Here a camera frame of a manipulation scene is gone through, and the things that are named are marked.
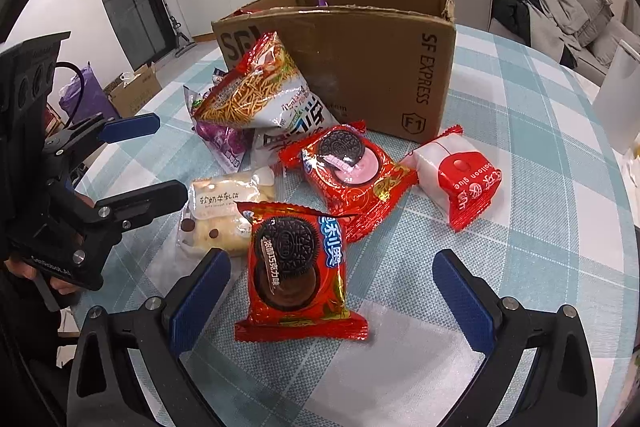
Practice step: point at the floor mop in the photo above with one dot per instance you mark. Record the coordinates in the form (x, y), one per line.
(182, 42)

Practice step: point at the dark jacket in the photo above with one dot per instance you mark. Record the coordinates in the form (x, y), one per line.
(510, 12)

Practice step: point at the cream bread packet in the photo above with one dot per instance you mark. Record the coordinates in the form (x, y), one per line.
(220, 197)

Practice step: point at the white waste bin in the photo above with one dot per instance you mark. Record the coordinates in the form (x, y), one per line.
(620, 97)

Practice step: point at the purple plastic bag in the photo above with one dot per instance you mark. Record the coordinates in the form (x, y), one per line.
(85, 102)

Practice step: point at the grey hoodie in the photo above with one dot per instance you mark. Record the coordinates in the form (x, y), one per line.
(555, 17)

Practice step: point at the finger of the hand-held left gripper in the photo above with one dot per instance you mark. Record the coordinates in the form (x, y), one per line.
(130, 127)
(150, 199)

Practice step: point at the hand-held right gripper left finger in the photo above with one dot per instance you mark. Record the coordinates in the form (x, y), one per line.
(200, 302)

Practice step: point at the small cardboard box orange print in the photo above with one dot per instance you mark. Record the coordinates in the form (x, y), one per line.
(135, 89)

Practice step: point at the person's left hand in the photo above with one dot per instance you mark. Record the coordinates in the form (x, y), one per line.
(20, 268)

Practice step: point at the red white noodle snack bag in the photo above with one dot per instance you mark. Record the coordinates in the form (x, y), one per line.
(250, 97)

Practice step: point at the white packet red band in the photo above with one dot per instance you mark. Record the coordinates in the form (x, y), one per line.
(440, 167)

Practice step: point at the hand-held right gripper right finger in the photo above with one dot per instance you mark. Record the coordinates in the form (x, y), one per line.
(465, 302)

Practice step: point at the large brown cardboard box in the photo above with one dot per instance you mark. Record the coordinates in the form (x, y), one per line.
(360, 57)

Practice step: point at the purple snack bag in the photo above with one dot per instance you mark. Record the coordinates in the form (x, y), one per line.
(225, 142)

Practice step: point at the red chocolate cookie packet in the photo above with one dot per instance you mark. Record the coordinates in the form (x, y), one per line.
(300, 287)

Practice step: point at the red pink-cream cookie packet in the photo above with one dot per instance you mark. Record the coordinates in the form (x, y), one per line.
(360, 187)

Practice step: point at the grey sofa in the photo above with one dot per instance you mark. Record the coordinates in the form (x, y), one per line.
(472, 2)

